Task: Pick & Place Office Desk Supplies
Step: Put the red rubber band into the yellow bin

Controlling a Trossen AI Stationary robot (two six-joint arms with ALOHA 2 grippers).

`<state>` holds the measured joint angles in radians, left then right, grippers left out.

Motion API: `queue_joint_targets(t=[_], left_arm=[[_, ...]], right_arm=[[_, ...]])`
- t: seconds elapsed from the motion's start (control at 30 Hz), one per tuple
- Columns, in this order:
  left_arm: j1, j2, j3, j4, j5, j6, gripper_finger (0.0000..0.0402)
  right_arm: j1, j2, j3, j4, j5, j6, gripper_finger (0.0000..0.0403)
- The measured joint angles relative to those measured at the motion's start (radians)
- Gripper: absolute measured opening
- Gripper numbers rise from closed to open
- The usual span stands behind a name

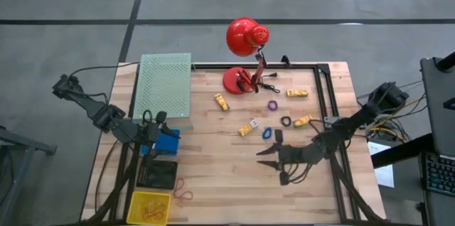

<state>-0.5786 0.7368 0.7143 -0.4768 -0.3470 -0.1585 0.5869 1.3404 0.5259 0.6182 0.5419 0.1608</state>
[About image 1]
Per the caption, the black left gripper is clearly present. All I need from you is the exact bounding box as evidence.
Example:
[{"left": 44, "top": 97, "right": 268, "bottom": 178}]
[{"left": 141, "top": 111, "right": 181, "bottom": 166}]

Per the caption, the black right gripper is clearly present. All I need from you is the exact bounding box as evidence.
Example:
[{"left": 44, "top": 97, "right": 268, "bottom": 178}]
[{"left": 255, "top": 129, "right": 323, "bottom": 186}]

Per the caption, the red rubber band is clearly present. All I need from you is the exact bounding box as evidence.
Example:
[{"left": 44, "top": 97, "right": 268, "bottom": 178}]
[
  {"left": 141, "top": 203, "right": 168, "bottom": 220},
  {"left": 172, "top": 177, "right": 195, "bottom": 201}
]

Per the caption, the red desk lamp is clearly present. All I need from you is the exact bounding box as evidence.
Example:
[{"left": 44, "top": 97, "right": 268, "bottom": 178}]
[{"left": 223, "top": 17, "right": 270, "bottom": 96}]

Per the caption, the black office desk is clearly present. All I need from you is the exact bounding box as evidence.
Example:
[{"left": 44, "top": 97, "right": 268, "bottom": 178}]
[{"left": 370, "top": 132, "right": 455, "bottom": 226}]

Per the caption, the blue plastic basket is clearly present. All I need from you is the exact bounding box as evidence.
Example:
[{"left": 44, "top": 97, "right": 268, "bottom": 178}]
[{"left": 141, "top": 129, "right": 181, "bottom": 157}]

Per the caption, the black mesh tray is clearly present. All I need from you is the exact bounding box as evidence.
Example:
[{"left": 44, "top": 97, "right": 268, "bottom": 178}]
[{"left": 136, "top": 159, "right": 178, "bottom": 190}]

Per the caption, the green perforated metal shelf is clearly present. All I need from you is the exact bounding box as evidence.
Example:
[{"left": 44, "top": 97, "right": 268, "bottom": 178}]
[{"left": 132, "top": 53, "right": 194, "bottom": 131}]

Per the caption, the yellow plastic basket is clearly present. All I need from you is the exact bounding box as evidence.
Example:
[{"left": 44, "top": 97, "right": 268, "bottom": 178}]
[{"left": 126, "top": 190, "right": 173, "bottom": 226}]

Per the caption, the white paper sheet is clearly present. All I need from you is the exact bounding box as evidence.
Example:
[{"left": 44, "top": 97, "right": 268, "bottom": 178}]
[{"left": 367, "top": 140, "right": 396, "bottom": 189}]

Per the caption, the grey metal stand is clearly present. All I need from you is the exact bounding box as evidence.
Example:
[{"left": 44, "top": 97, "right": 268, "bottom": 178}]
[{"left": 0, "top": 125, "right": 58, "bottom": 226}]

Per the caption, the black keyboard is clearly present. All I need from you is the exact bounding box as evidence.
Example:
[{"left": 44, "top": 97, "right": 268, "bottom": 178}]
[{"left": 422, "top": 151, "right": 455, "bottom": 198}]

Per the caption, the computer monitor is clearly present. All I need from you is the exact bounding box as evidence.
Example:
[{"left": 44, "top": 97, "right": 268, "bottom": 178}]
[{"left": 419, "top": 56, "right": 455, "bottom": 156}]

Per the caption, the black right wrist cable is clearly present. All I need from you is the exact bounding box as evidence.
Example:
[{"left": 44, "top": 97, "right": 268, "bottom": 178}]
[{"left": 287, "top": 163, "right": 316, "bottom": 185}]

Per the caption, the silver metal bracket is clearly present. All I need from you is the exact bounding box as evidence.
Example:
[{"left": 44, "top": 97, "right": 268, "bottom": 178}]
[{"left": 323, "top": 116, "right": 339, "bottom": 130}]

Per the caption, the black lamp power cord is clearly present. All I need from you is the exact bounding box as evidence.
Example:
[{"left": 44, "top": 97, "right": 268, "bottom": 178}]
[{"left": 256, "top": 72, "right": 282, "bottom": 95}]

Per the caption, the thin brown cable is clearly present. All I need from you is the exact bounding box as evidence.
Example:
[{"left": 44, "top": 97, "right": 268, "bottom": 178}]
[{"left": 93, "top": 139, "right": 121, "bottom": 213}]

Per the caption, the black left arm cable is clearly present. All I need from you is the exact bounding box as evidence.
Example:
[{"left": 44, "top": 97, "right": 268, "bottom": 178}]
[{"left": 69, "top": 61, "right": 141, "bottom": 80}]

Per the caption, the black aluminium frame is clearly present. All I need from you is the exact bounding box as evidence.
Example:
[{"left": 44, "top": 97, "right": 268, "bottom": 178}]
[{"left": 83, "top": 62, "right": 388, "bottom": 226}]

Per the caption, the yellow cable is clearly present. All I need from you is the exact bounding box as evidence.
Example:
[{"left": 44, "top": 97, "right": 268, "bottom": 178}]
[{"left": 368, "top": 97, "right": 426, "bottom": 144}]

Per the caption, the black cable bundle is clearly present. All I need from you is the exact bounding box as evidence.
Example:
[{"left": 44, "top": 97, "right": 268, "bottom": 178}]
[{"left": 357, "top": 80, "right": 427, "bottom": 142}]

